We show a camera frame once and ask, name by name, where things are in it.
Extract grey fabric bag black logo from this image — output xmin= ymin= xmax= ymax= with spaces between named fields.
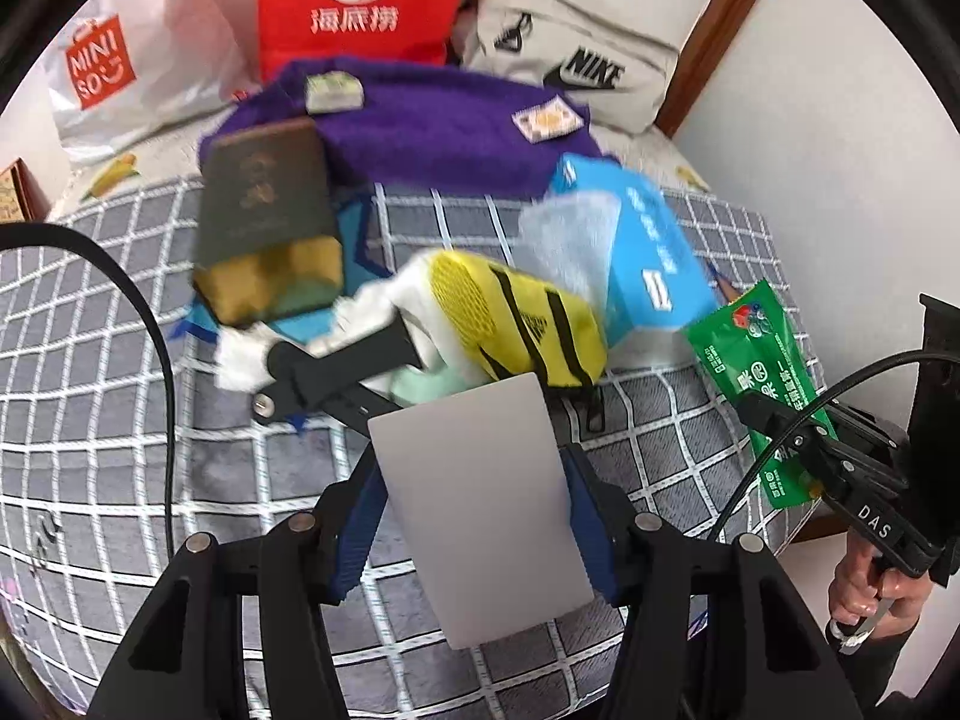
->
xmin=454 ymin=0 xmax=680 ymax=134

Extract grey checked blanket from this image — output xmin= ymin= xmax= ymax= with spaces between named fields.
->
xmin=0 ymin=176 xmax=818 ymax=720

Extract white fluffy cloth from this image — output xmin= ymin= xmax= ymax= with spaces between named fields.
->
xmin=214 ymin=262 xmax=451 ymax=395

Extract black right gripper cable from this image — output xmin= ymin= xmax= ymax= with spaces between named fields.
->
xmin=701 ymin=351 xmax=931 ymax=541

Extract wooden box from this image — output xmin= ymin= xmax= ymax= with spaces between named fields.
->
xmin=0 ymin=159 xmax=46 ymax=224

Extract person's right hand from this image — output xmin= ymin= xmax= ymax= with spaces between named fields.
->
xmin=829 ymin=532 xmax=931 ymax=627

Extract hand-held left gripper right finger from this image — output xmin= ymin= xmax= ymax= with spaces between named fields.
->
xmin=562 ymin=446 xmax=848 ymax=720

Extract red paper bag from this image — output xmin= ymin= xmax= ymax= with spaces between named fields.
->
xmin=257 ymin=0 xmax=473 ymax=80

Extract blue cardboard box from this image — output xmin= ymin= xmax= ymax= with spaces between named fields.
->
xmin=544 ymin=154 xmax=721 ymax=350

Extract yellow mesh pouch black stripes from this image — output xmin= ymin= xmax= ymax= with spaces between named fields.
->
xmin=424 ymin=251 xmax=608 ymax=389

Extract white rectangular pad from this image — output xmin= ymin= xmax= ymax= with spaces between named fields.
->
xmin=367 ymin=371 xmax=593 ymax=650

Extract green snack packet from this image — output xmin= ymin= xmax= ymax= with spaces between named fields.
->
xmin=686 ymin=279 xmax=837 ymax=511

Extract person's right forearm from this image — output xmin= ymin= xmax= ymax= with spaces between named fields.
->
xmin=874 ymin=600 xmax=960 ymax=720

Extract small patterned square packet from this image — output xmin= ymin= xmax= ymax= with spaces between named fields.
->
xmin=511 ymin=96 xmax=584 ymax=142

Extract wooden door frame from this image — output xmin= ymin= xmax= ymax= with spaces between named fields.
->
xmin=656 ymin=0 xmax=792 ymax=140

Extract black watch strap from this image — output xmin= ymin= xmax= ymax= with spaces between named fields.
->
xmin=251 ymin=315 xmax=422 ymax=428

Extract green white tissue packet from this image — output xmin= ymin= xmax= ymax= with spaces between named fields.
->
xmin=306 ymin=71 xmax=366 ymax=115

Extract mint green cloth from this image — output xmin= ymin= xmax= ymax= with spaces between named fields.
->
xmin=390 ymin=366 xmax=481 ymax=402

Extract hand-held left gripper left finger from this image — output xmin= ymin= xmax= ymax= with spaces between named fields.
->
xmin=90 ymin=450 xmax=391 ymax=720

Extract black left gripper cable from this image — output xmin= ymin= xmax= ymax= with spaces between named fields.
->
xmin=0 ymin=223 xmax=182 ymax=545

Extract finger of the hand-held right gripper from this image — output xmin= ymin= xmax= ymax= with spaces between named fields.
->
xmin=739 ymin=390 xmax=837 ymax=451
xmin=799 ymin=442 xmax=908 ymax=503

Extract dark box with gold end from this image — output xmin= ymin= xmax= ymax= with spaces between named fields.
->
xmin=193 ymin=118 xmax=346 ymax=327

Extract purple towel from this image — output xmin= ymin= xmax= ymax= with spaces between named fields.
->
xmin=199 ymin=56 xmax=601 ymax=200

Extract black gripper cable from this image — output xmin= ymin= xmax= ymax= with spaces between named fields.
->
xmin=701 ymin=351 xmax=931 ymax=541
xmin=0 ymin=223 xmax=182 ymax=545

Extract white plastic shopping bag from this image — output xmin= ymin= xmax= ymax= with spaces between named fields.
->
xmin=49 ymin=0 xmax=260 ymax=166

